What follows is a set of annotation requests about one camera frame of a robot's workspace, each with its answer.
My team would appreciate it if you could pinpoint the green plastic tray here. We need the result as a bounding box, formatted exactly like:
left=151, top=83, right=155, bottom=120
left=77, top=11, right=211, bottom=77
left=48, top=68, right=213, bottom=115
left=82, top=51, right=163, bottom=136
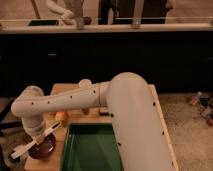
left=60, top=123, right=124, bottom=171

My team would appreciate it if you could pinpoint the background dark red bowl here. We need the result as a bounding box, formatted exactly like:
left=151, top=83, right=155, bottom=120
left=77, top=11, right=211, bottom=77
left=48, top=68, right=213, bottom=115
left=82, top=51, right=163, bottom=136
left=83, top=16, right=92, bottom=25

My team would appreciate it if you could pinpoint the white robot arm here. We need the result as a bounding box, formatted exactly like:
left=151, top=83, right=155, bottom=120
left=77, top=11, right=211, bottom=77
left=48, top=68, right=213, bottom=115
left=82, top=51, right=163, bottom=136
left=11, top=72, right=176, bottom=171

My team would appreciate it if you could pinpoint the dark glass with utensils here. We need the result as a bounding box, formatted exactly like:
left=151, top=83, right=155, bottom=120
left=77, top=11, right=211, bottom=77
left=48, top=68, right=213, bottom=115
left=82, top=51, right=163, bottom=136
left=82, top=108, right=90, bottom=115

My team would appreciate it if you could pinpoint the apple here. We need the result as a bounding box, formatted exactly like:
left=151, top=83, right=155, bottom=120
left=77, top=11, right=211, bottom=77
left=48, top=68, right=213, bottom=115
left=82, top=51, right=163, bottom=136
left=55, top=112, right=69, bottom=122

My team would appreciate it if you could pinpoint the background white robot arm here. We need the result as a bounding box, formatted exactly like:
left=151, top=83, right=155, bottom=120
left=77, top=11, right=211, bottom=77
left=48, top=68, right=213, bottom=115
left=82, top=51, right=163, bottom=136
left=46, top=0, right=75, bottom=25

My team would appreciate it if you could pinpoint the white cup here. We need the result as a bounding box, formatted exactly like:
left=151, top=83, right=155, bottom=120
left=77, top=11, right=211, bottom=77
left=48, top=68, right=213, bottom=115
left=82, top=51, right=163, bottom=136
left=78, top=79, right=92, bottom=88

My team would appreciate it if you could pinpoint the white dish brush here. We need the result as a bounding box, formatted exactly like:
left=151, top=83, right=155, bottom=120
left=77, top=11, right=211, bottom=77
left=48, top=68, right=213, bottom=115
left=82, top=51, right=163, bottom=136
left=10, top=121, right=62, bottom=159

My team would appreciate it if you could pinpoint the background green tray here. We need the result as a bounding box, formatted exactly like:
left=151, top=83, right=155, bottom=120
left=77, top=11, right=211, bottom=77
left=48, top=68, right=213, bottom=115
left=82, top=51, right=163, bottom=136
left=28, top=20, right=59, bottom=26

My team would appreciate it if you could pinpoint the purple bowl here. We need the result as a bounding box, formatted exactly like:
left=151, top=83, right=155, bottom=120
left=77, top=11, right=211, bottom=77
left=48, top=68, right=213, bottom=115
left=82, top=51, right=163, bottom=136
left=28, top=133, right=56, bottom=160

